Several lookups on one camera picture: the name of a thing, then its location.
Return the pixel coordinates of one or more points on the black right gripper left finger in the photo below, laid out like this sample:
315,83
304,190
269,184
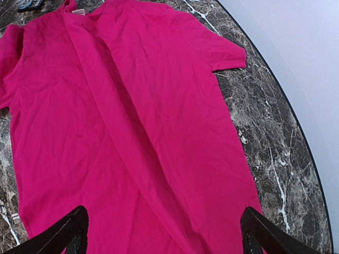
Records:
68,235

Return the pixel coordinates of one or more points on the black brooch display box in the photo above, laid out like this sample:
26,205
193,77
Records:
29,5

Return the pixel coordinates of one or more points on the magenta t-shirt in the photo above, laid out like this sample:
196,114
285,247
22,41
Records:
120,111

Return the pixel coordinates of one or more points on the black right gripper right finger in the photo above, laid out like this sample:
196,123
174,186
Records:
260,235

